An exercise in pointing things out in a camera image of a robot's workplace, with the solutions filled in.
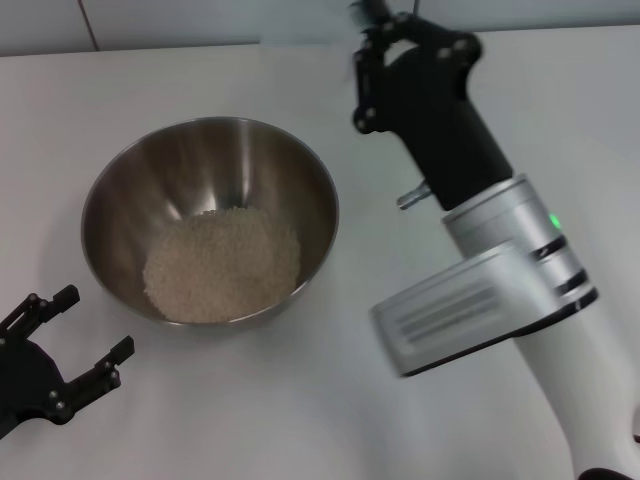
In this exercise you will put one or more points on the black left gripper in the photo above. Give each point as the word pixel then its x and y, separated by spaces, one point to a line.
pixel 27 380

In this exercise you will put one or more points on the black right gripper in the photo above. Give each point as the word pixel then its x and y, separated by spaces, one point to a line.
pixel 435 115

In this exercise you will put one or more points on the white rice grains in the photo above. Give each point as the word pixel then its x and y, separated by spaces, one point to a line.
pixel 225 270

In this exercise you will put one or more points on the stainless steel mixing bowl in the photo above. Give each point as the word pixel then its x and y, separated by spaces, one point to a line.
pixel 165 175

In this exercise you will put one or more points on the silver right wrist connector plug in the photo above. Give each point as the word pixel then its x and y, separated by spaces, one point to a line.
pixel 412 196

